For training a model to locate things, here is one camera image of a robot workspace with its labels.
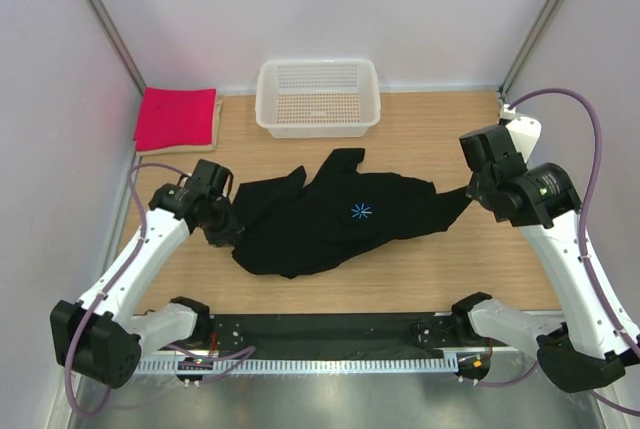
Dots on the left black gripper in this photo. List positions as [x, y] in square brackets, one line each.
[223, 228]

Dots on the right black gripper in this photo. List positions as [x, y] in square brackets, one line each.
[480, 188]

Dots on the black t-shirt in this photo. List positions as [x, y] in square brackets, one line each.
[296, 226]

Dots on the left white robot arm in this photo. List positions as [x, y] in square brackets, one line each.
[99, 335]

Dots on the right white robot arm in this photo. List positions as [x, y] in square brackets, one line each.
[594, 345]

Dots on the folded beige t-shirt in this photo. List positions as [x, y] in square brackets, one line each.
[216, 119]

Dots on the folded pink t-shirt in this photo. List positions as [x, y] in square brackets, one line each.
[172, 121]

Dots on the white perforated plastic basket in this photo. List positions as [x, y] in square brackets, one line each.
[314, 98]

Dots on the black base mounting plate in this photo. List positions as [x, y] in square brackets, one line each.
[337, 337]

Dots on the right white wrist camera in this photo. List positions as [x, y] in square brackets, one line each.
[524, 130]

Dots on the white slotted cable duct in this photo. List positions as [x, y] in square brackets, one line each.
[172, 364]

